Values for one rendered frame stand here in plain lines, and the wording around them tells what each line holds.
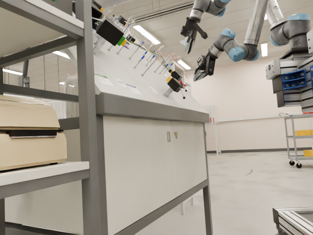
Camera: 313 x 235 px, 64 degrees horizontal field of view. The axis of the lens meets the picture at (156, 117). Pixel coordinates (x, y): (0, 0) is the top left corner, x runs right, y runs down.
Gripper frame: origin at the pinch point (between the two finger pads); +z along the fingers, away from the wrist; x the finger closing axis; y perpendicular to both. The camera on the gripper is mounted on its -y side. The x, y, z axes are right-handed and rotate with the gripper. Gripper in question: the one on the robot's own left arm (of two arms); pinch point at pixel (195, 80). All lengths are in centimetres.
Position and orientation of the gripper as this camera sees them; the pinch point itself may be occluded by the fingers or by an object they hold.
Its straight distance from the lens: 161.9
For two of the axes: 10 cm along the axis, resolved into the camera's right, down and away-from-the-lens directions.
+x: -8.8, -3.0, -3.7
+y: -0.5, -7.0, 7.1
